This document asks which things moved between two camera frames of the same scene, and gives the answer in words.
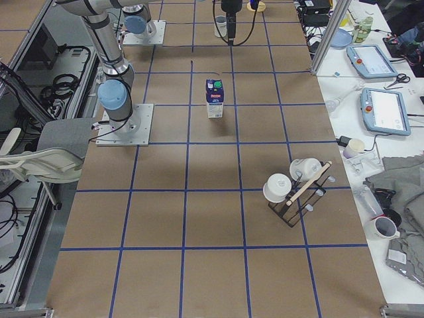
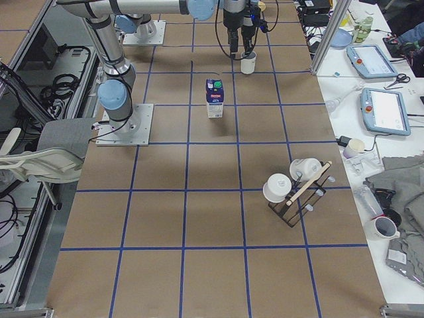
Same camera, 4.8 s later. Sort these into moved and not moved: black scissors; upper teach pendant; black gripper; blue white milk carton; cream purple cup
Moved: black gripper
Not moved: blue white milk carton; black scissors; cream purple cup; upper teach pendant
